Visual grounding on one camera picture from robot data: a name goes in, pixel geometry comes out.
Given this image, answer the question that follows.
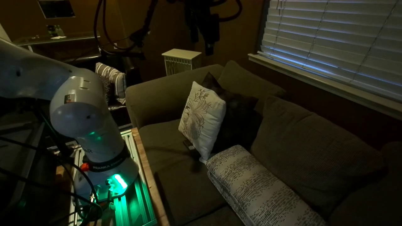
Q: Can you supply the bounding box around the window sill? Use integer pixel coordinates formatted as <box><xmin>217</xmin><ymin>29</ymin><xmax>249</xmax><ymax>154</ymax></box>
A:
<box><xmin>248</xmin><ymin>53</ymin><xmax>402</xmax><ymax>121</ymax></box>

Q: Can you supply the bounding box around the white floral print pillow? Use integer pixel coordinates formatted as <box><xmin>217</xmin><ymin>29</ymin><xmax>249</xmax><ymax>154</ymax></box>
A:
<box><xmin>178</xmin><ymin>81</ymin><xmax>227</xmax><ymax>164</ymax></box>

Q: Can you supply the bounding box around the brown sofa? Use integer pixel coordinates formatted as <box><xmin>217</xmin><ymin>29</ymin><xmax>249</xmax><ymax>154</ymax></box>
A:
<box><xmin>125</xmin><ymin>60</ymin><xmax>402</xmax><ymax>226</ymax></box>

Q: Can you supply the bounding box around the striped pillow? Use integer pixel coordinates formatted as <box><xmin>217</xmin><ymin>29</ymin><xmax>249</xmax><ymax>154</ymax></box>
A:
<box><xmin>95</xmin><ymin>62</ymin><xmax>127</xmax><ymax>105</ymax></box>

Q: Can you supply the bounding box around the black and white patterned pillow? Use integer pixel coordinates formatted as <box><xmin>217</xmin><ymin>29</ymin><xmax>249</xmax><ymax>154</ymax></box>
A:
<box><xmin>206</xmin><ymin>144</ymin><xmax>329</xmax><ymax>226</ymax></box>

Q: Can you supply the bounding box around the white window blind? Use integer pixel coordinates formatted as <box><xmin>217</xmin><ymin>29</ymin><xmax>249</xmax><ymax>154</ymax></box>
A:
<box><xmin>258</xmin><ymin>0</ymin><xmax>402</xmax><ymax>102</ymax></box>

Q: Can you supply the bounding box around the white side cabinet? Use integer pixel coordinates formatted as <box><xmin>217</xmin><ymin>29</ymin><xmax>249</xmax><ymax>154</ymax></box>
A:
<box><xmin>161</xmin><ymin>48</ymin><xmax>202</xmax><ymax>76</ymax></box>

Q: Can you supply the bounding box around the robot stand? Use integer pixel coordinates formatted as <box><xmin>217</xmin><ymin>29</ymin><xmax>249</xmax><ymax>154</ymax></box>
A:
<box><xmin>0</xmin><ymin>122</ymin><xmax>170</xmax><ymax>226</ymax></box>

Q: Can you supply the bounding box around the wall shelf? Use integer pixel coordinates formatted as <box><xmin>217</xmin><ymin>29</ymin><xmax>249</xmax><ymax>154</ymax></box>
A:
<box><xmin>13</xmin><ymin>34</ymin><xmax>101</xmax><ymax>47</ymax></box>

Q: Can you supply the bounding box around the framed wall picture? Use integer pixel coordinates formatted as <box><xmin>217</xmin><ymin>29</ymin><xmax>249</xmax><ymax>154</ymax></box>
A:
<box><xmin>37</xmin><ymin>0</ymin><xmax>76</xmax><ymax>19</ymax></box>

